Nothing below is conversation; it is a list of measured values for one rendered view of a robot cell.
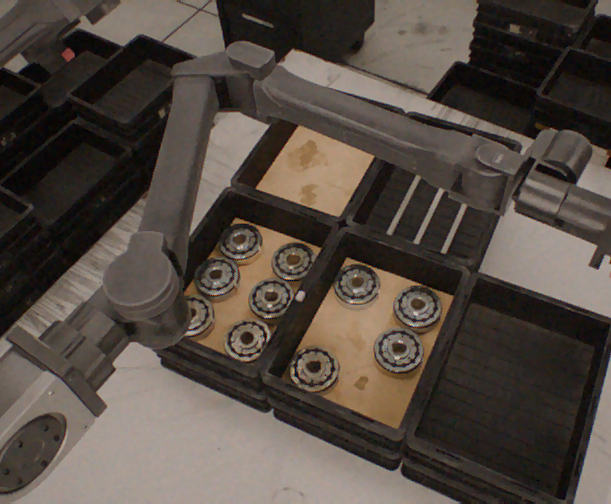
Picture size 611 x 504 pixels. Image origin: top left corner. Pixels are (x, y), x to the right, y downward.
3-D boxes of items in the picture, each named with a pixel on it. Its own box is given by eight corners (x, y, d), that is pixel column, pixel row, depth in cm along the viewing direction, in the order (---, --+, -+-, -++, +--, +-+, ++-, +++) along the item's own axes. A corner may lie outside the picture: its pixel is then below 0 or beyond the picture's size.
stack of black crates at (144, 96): (158, 209, 253) (125, 124, 217) (103, 179, 264) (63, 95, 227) (221, 145, 271) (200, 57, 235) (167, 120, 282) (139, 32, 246)
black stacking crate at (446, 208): (464, 297, 146) (471, 269, 137) (344, 254, 155) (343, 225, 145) (514, 175, 166) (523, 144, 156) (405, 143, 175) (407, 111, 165)
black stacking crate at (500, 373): (552, 528, 117) (569, 513, 108) (400, 460, 126) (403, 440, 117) (600, 348, 137) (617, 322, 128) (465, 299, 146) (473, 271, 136)
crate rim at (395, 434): (401, 444, 118) (402, 439, 116) (257, 380, 127) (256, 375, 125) (471, 275, 138) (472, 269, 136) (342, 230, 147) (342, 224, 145)
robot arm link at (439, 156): (229, 114, 100) (216, 57, 91) (251, 92, 103) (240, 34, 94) (491, 225, 84) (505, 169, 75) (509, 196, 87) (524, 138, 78)
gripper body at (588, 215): (618, 237, 81) (561, 214, 84) (646, 182, 73) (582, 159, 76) (601, 274, 78) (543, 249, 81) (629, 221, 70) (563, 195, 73)
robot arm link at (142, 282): (185, 95, 103) (170, 42, 95) (270, 93, 102) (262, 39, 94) (122, 349, 77) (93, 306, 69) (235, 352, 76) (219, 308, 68)
